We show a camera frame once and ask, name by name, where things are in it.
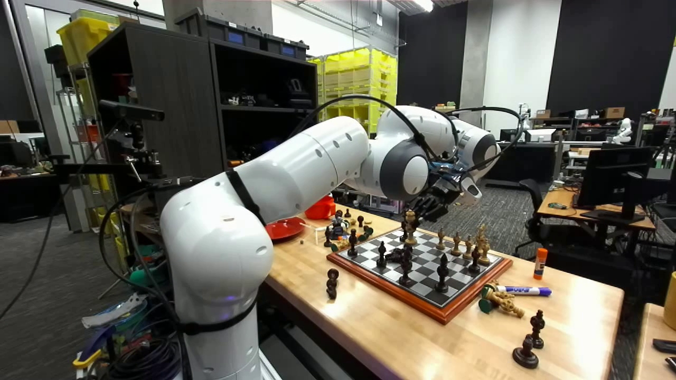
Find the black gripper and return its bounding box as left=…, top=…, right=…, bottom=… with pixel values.
left=412, top=175, right=464, bottom=219

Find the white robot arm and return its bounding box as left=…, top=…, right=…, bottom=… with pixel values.
left=161, top=105, right=502, bottom=380

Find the black bishop chess piece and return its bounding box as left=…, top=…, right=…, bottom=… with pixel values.
left=398, top=243, right=412, bottom=288

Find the black king chess piece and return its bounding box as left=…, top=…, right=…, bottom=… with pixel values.
left=436, top=253, right=451, bottom=294

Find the black chess piece lying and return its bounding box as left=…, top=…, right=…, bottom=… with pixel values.
left=325, top=268, right=340, bottom=300

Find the black chess piece on table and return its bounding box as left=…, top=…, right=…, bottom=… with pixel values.
left=531, top=311, right=545, bottom=349

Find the wooden framed chessboard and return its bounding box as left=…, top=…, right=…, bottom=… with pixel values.
left=327, top=227, right=511, bottom=324

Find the red plastic bowl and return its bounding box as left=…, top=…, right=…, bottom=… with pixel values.
left=305, top=195, right=337, bottom=219

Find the blue cap marker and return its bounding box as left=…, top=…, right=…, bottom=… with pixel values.
left=499, top=286, right=552, bottom=298

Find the orange glue stick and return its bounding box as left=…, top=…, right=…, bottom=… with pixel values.
left=532, top=246, right=549, bottom=279

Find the red plate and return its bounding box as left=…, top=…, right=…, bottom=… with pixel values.
left=266, top=217, right=305, bottom=241

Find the yellow bin rack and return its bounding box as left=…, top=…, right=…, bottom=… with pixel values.
left=314, top=47, right=398, bottom=134

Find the black pawn on table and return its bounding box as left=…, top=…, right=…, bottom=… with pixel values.
left=511, top=338, right=539, bottom=370

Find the black computer monitor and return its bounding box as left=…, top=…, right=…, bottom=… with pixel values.
left=576, top=147, right=654, bottom=210

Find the black shelving unit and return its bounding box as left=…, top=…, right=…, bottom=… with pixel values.
left=89, top=25, right=318, bottom=177

